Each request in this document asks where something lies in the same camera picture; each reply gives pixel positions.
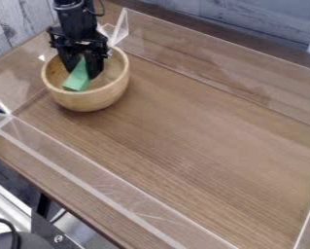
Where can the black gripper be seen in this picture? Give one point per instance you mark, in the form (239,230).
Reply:
(77,37)

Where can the green rectangular block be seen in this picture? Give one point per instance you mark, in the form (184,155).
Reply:
(78,79)

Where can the brown wooden bowl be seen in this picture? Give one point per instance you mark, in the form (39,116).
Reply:
(105,90)

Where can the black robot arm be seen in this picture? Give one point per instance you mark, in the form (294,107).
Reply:
(70,2)

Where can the black table leg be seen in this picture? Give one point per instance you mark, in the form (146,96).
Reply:
(43,206)

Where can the clear acrylic enclosure wall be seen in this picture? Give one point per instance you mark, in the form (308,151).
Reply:
(196,163)

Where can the black metal bracket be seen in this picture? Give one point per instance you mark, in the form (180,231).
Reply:
(43,228)

